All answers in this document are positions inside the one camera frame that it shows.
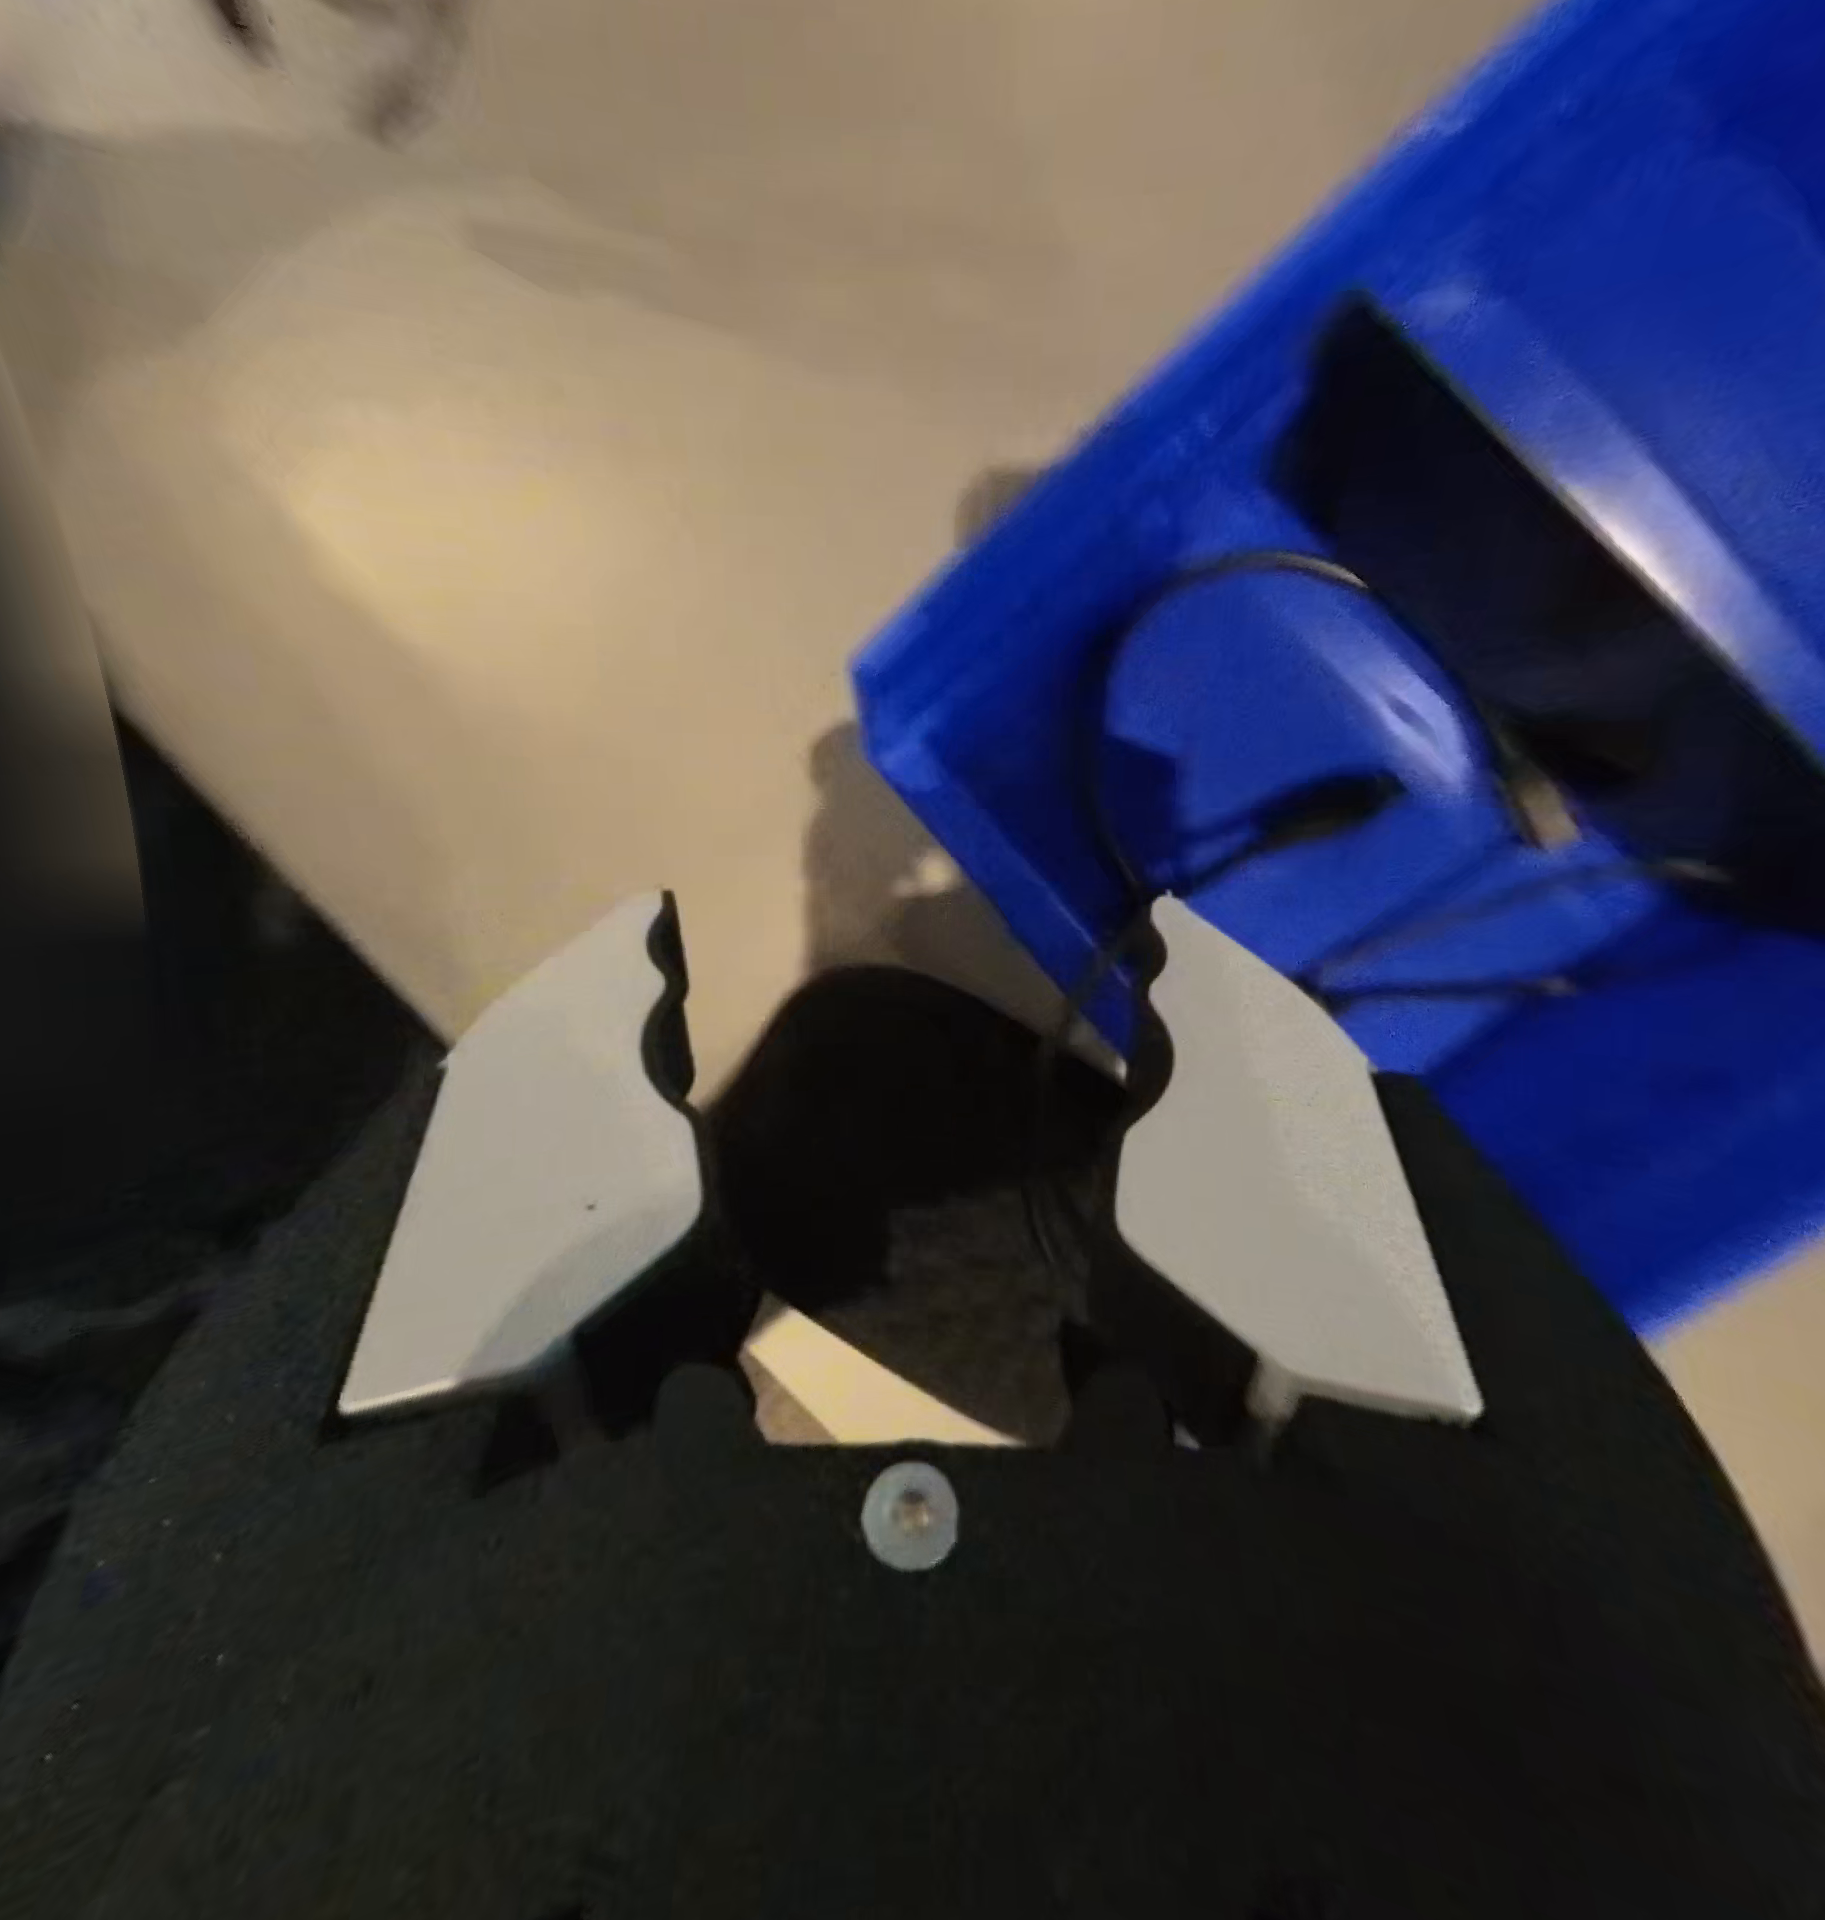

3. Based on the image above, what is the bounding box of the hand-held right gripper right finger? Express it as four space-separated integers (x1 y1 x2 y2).
1063 893 1484 1428

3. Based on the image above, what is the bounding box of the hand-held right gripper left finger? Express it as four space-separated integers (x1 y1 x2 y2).
338 891 768 1435

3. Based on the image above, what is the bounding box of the black usb cable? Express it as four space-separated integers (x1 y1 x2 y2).
1032 551 1737 1275

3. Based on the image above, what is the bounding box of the blue plastic bin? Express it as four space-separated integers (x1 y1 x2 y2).
848 0 1825 1339

